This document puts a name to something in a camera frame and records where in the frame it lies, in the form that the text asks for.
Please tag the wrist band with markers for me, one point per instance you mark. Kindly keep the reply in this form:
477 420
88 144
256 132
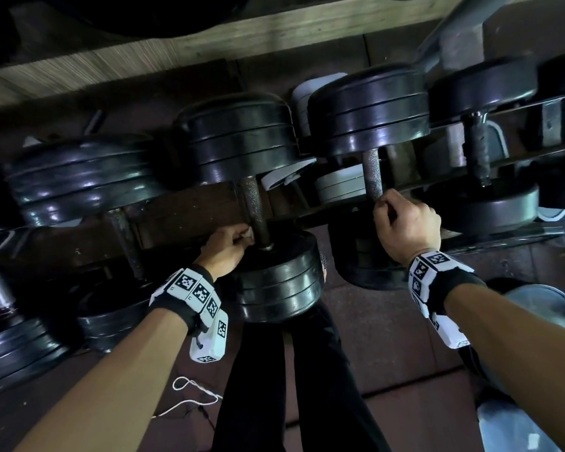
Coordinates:
195 291
435 282

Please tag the dark metal dumbbell rack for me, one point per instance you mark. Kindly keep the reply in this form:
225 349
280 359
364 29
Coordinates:
193 216

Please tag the right wrist band with markers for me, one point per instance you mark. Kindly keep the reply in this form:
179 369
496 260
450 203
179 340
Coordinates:
435 282

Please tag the left wrist band with markers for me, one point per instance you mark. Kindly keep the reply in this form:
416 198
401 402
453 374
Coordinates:
195 291

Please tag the grey metal frame bar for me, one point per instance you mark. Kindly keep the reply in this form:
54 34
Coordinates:
452 35

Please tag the person's black trousers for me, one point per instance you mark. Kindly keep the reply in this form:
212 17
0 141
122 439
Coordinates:
306 385

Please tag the large silver dumbbell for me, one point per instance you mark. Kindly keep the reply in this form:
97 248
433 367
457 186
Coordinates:
541 305

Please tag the grey dumbbell plate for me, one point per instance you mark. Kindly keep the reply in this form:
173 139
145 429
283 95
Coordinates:
310 96
340 184

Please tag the wooden beam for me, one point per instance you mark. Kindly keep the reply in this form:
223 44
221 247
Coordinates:
169 46

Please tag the person's left hand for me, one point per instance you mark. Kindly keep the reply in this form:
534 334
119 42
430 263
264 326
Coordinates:
223 253

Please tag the person's left forearm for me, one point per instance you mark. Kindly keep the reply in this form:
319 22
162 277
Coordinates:
113 390

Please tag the person's right hand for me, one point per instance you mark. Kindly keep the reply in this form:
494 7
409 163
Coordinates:
412 230

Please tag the person's left fingers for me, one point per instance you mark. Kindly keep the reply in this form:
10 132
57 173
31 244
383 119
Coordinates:
241 240

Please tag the person's right forearm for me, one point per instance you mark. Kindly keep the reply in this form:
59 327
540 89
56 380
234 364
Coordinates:
522 353

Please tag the person's right fingers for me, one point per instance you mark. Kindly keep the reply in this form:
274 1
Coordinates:
385 207

